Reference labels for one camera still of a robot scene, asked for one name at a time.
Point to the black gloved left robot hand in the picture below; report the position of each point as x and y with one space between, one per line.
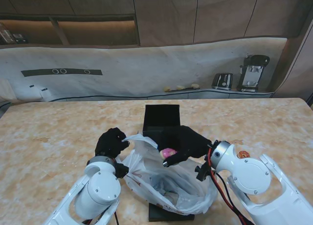
108 144

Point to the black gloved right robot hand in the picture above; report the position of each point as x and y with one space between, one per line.
190 144

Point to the pink frosted mini donut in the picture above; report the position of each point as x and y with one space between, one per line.
167 152

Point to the white printed plastic bag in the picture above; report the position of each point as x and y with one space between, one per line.
146 176

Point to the orange frosted mini donut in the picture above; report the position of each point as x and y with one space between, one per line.
243 154

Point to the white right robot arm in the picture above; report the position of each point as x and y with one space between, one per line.
252 176

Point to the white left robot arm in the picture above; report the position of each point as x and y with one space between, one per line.
95 193

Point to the black open gift box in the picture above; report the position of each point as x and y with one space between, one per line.
156 117

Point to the black gift box lid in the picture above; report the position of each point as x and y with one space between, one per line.
156 216

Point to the grey counter ledge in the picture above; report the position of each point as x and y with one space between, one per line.
207 94

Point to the yellow fruit pieces on board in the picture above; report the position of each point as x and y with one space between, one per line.
182 88

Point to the black toaster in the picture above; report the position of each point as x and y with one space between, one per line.
222 81

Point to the white protective cloth cover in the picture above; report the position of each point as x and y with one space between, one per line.
146 68

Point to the black silver coffee machine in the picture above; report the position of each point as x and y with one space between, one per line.
253 73

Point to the dark strip with white rings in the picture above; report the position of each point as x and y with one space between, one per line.
36 73

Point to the black device on shelf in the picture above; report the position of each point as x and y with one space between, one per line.
19 38

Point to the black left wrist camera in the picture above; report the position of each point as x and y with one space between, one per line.
121 170

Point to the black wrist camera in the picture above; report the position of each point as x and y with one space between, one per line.
121 170
202 173

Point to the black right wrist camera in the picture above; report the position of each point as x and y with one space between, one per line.
202 173

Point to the wooden wall shelf niche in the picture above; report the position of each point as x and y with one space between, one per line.
97 31

